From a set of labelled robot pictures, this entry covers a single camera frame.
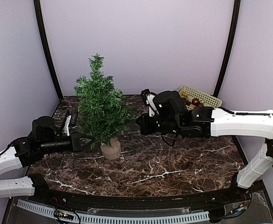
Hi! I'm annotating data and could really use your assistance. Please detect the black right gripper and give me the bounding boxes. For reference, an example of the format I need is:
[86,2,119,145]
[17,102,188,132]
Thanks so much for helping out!
[136,112,183,135]

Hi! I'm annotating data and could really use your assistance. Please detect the small green christmas tree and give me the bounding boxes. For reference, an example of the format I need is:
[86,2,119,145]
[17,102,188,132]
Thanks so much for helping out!
[74,54,133,160]

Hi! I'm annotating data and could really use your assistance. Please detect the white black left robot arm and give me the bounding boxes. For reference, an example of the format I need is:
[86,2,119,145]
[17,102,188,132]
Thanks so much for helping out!
[0,116,95,203]

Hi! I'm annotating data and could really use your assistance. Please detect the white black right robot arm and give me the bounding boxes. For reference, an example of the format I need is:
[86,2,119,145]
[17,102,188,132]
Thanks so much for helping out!
[136,89,273,203]

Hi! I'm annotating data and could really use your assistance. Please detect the gold gift box ornament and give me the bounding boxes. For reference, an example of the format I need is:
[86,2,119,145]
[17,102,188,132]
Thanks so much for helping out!
[181,92,188,98]

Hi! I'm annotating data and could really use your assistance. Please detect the brown bauble upper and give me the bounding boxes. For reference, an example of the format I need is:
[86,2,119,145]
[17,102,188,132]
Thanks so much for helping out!
[192,98,200,105]

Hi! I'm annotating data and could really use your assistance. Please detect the beige plastic basket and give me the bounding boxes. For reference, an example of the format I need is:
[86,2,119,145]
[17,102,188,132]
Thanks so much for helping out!
[178,85,222,110]

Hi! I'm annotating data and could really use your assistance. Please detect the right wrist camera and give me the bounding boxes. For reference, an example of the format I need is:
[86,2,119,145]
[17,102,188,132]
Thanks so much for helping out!
[140,89,158,117]

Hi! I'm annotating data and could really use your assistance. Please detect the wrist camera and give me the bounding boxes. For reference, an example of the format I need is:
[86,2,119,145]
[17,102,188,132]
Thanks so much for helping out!
[60,109,78,136]
[140,89,158,117]

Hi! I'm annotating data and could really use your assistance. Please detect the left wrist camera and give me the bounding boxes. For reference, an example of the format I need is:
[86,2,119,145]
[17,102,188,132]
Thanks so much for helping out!
[60,109,78,136]

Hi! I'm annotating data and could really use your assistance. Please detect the grey slotted cable duct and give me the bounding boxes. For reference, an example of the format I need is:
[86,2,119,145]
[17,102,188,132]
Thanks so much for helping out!
[16,199,210,224]

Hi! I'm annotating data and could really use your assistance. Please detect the black front rail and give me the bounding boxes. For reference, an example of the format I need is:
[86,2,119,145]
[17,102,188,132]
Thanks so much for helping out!
[28,188,252,211]

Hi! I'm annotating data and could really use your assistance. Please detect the right black frame post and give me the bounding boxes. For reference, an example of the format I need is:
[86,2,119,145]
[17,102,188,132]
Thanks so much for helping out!
[213,0,241,98]

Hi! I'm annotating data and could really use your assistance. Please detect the black frame post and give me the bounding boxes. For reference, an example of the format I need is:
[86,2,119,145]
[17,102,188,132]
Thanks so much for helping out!
[213,0,241,98]
[34,0,63,100]

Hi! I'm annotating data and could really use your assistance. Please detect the left black frame post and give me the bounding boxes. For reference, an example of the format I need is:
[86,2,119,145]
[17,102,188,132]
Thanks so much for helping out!
[34,0,63,100]

